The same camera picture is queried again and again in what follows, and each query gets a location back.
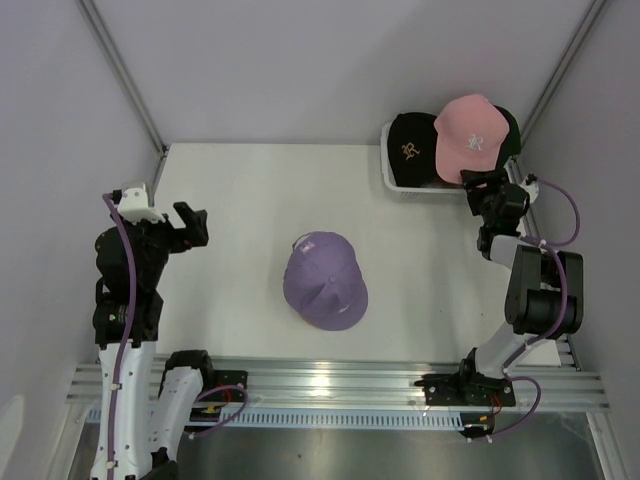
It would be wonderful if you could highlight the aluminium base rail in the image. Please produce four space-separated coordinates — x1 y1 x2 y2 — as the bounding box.
64 344 612 416

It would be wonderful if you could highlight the pink baseball cap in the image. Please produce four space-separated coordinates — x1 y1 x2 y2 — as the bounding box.
434 94 510 185

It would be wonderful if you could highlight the white slotted cable duct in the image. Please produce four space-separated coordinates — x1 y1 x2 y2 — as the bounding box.
84 405 464 432

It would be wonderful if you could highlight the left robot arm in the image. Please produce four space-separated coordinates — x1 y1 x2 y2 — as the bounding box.
91 199 216 479

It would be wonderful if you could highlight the aluminium frame post left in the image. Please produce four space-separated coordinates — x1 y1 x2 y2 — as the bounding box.
76 0 167 158

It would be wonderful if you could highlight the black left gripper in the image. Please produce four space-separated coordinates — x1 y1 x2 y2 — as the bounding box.
112 200 207 286

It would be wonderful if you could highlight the black gold-logo baseball cap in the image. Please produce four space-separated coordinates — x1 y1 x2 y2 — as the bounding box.
387 112 438 188

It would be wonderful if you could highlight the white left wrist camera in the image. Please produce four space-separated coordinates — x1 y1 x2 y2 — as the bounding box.
112 182 166 225

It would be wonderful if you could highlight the purple LA baseball cap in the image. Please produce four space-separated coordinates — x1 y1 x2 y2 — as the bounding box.
283 231 368 331

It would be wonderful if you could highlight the white plastic basket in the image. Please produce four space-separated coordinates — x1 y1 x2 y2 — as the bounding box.
379 121 466 202

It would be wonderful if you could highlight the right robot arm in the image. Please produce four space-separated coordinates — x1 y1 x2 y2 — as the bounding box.
455 169 584 404

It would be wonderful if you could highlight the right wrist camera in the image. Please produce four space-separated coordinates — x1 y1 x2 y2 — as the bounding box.
519 173 540 205

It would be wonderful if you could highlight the aluminium frame post right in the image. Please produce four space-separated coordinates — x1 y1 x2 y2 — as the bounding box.
521 0 611 146

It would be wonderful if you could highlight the aluminium frame post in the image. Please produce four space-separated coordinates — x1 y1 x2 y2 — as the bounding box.
76 0 167 158
521 0 611 146

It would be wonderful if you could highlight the dark green NY cap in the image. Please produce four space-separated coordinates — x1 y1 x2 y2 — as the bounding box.
495 105 522 169

